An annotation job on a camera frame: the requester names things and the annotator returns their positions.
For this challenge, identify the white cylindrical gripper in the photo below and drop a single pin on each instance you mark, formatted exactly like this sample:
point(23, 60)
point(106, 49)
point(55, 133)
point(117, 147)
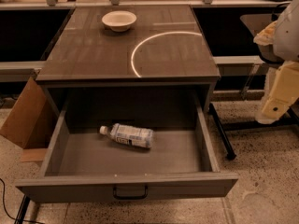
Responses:
point(289, 36)

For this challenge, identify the blue plastic water bottle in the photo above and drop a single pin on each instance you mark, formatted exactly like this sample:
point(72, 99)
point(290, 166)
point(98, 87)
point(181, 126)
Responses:
point(129, 135)

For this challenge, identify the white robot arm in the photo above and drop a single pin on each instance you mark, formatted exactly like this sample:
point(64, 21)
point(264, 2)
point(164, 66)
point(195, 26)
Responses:
point(286, 36)

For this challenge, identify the grey cabinet with counter top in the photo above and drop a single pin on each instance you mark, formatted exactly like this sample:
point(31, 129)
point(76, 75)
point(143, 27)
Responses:
point(163, 47)

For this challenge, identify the open grey top drawer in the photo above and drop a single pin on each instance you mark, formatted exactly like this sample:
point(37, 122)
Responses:
point(82, 165)

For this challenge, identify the white ceramic bowl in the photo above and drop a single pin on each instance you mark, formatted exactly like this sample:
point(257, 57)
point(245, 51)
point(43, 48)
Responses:
point(119, 21)

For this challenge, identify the brown cardboard box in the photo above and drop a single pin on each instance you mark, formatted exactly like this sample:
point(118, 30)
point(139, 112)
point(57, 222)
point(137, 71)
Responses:
point(30, 123)

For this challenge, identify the black metal table leg frame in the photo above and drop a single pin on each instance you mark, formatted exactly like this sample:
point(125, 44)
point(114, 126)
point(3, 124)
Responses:
point(289, 119)

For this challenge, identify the black drawer handle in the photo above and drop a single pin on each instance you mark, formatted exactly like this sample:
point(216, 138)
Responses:
point(130, 193)

